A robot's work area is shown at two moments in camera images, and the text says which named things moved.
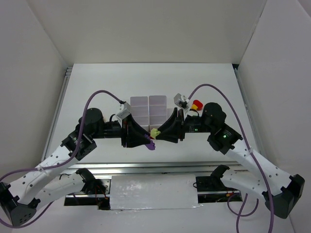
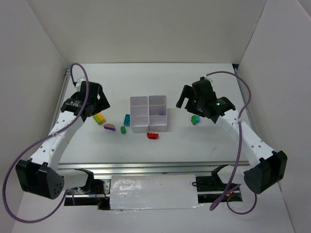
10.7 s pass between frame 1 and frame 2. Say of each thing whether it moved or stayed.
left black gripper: moved
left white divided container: stayed
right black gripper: moved
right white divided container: stayed
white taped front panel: stayed
